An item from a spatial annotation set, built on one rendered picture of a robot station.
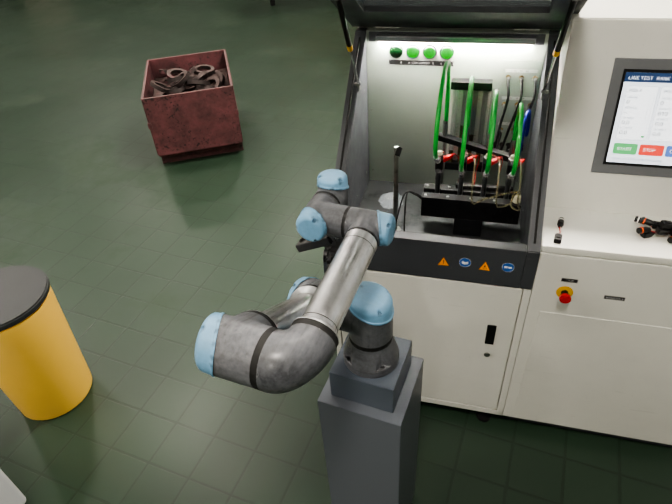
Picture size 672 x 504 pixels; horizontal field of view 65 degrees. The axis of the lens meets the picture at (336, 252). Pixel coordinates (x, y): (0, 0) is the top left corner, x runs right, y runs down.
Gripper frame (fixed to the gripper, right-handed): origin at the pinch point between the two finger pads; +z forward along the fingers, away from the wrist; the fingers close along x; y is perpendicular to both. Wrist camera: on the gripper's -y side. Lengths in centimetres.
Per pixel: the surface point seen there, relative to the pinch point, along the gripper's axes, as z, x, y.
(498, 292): 26, 38, 43
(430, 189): 5, 62, 13
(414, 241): 8.3, 34.6, 14.5
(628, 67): -40, 74, 67
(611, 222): 5, 58, 73
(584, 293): 22, 42, 70
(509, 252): 9, 38, 45
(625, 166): -11, 68, 73
